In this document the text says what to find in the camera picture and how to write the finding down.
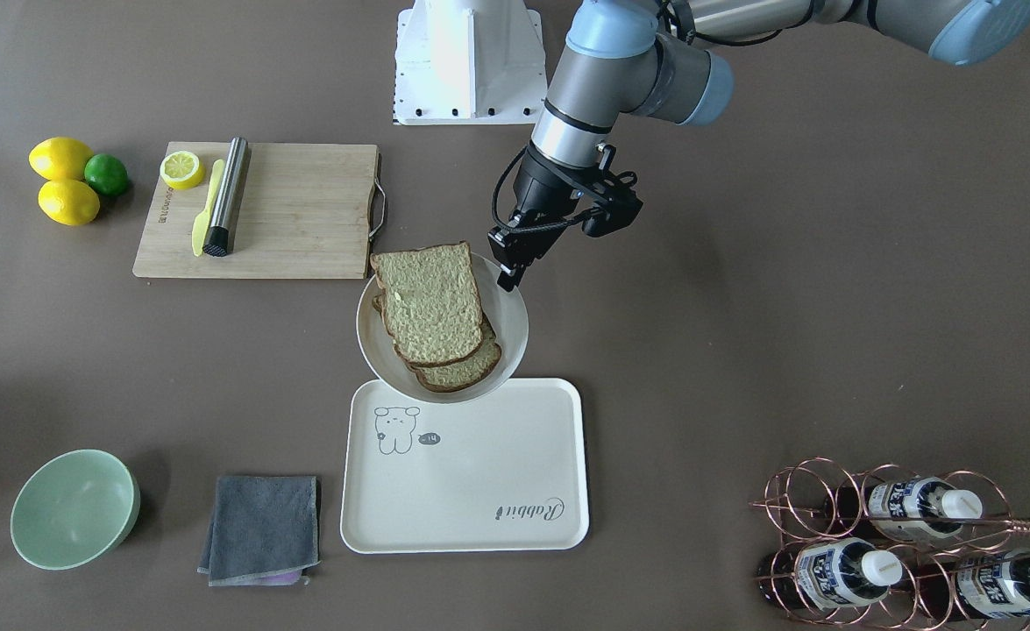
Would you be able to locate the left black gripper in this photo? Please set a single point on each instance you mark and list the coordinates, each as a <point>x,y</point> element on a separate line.
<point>538,191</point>

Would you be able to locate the white round plate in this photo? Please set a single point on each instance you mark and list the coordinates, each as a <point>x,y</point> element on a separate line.
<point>506,311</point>

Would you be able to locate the bread slice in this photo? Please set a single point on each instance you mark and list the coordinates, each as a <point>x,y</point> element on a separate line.
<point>471,368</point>
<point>430,303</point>

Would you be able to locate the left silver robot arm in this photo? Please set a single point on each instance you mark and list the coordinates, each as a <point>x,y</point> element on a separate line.
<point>658,60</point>

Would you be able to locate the cream rabbit tray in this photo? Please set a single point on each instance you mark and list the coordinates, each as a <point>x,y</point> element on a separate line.
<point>503,472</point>

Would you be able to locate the bread slice on plate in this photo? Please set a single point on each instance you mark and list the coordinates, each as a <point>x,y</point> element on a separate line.
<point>471,368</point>

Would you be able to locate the wooden cutting board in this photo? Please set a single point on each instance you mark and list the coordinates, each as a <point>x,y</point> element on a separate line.
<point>305,213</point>

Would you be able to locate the steel muddler bar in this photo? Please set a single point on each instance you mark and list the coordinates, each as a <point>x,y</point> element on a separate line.
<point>219,236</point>

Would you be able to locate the yellow plastic knife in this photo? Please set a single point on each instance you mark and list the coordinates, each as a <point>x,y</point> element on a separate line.
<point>202,221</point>

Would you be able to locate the half lemon slice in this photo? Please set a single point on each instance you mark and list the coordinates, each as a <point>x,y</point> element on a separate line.
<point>181,170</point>

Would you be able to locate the grey folded cloth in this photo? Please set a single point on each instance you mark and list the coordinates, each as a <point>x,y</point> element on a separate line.
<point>263,531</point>

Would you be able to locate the green lime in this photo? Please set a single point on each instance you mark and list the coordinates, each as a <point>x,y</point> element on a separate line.
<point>107,175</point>

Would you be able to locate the dark drink bottle front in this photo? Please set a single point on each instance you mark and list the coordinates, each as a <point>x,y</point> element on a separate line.
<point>822,577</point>

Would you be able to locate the dark drink bottle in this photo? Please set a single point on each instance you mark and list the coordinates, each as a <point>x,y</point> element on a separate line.
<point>822,577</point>
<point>921,509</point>
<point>977,588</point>

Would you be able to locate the yellow lemon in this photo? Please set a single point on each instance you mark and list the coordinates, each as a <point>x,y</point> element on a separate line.
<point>60,158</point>
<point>69,202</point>

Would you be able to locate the dark drink bottle back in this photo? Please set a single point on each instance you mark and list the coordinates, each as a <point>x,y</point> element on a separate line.
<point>921,509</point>

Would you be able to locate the green bowl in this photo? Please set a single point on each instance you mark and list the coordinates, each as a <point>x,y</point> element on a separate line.
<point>74,509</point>

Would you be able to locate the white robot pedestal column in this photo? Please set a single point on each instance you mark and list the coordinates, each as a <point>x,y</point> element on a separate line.
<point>469,63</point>

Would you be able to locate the copper wire bottle rack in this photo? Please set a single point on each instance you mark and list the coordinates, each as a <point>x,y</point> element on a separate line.
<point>793,499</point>

